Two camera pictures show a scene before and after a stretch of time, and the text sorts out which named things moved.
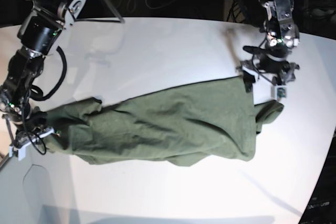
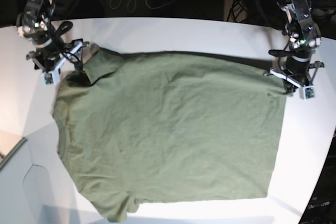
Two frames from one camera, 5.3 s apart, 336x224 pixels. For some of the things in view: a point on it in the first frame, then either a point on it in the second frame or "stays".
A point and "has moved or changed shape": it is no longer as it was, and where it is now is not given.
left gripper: (23, 137) → (51, 55)
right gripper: (277, 74) → (301, 80)
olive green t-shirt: (205, 121) has moved or changed shape
